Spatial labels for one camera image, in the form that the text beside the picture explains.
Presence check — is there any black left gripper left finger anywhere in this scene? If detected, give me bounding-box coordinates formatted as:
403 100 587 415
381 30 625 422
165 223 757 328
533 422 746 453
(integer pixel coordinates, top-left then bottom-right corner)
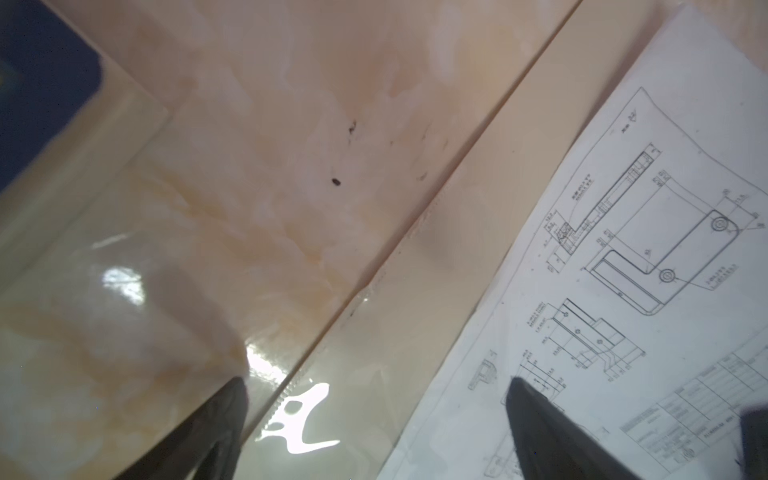
117 377 248 479

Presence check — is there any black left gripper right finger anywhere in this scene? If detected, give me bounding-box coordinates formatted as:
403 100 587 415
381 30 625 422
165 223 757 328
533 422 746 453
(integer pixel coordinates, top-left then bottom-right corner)
506 377 637 480

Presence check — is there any translucent beige file folder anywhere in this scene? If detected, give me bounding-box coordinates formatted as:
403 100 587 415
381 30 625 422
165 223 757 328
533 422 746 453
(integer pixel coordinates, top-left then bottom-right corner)
230 0 768 480

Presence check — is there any technical drawing paper sheet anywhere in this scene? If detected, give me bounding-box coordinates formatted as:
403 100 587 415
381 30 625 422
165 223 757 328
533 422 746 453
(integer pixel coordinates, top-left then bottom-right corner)
380 6 767 479

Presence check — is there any blue booklet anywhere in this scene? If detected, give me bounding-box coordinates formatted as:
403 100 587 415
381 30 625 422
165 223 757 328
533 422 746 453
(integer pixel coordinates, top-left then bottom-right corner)
1 0 103 189

